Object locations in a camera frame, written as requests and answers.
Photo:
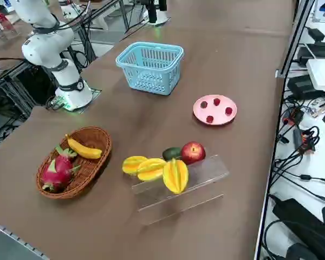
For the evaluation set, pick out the yellow star fruit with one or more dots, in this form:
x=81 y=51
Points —
x=131 y=165
x=176 y=176
x=151 y=170

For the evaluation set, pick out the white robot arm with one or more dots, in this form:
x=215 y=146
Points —
x=162 y=19
x=43 y=51

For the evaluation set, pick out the blue plastic basket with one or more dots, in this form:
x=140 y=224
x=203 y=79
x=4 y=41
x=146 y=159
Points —
x=151 y=91

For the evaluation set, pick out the brown wicker basket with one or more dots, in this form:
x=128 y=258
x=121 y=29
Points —
x=92 y=138

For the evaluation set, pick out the red strawberry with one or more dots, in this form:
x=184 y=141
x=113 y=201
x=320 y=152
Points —
x=204 y=104

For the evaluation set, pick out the pink round plate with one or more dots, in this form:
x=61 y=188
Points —
x=219 y=114

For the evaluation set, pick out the green avocado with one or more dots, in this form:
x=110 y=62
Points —
x=170 y=153

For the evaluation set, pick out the red apple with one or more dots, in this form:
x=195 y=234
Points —
x=193 y=153

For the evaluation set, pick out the clear rack with red items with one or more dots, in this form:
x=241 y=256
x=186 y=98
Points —
x=0 y=21

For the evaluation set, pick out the yellow banana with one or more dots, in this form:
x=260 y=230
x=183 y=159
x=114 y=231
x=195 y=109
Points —
x=84 y=150

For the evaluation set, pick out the black power adapter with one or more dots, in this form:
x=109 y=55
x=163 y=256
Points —
x=304 y=86
x=315 y=33

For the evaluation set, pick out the black flat box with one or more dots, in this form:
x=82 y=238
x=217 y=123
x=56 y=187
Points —
x=314 y=51

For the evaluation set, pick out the clear acrylic stepped stand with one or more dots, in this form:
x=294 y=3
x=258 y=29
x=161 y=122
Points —
x=205 y=170

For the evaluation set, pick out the red black device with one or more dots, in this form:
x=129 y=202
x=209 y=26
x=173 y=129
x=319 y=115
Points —
x=293 y=117

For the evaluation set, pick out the pink dragon fruit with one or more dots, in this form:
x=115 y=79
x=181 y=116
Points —
x=58 y=170

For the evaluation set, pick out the orange black adapter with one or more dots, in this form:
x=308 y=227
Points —
x=303 y=142

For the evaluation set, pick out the aluminium camera post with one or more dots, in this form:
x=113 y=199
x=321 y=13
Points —
x=295 y=40

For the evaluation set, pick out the aluminium table rail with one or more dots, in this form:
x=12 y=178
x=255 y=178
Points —
x=16 y=239

